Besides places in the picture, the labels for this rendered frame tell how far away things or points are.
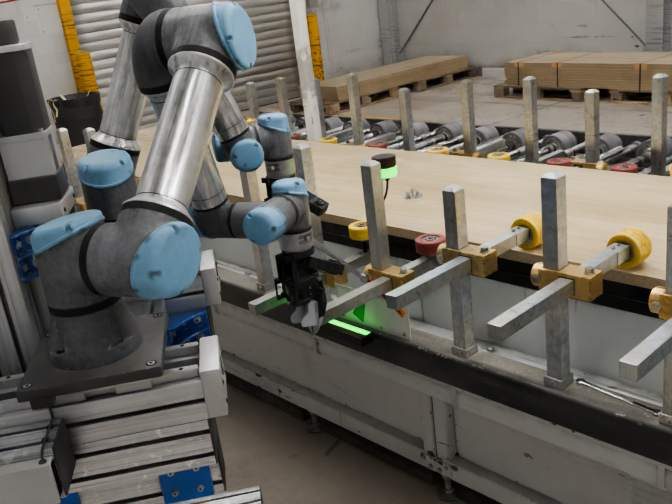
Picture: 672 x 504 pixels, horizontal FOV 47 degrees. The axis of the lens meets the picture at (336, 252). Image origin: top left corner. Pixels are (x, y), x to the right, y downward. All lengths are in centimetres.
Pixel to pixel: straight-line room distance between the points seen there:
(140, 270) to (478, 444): 143
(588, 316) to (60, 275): 118
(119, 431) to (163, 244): 36
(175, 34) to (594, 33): 888
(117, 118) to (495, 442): 135
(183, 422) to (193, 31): 65
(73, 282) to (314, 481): 160
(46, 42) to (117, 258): 848
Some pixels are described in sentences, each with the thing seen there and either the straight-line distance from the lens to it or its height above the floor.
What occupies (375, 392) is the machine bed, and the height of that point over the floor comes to 28.
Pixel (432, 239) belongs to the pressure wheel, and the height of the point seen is 91.
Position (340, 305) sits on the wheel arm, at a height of 86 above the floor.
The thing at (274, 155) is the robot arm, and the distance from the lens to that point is 190.
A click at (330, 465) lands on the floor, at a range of 274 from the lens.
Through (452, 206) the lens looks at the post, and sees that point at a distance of 170.
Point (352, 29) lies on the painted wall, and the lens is 1190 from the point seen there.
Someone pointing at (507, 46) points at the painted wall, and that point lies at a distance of 1085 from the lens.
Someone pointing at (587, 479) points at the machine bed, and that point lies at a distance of 216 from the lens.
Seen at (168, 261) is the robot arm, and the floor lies 121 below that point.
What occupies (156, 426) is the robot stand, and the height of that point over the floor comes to 91.
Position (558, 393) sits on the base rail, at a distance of 170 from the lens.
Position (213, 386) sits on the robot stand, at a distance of 131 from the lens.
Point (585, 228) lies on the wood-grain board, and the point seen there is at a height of 90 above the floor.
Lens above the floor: 158
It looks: 20 degrees down
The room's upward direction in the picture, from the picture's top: 7 degrees counter-clockwise
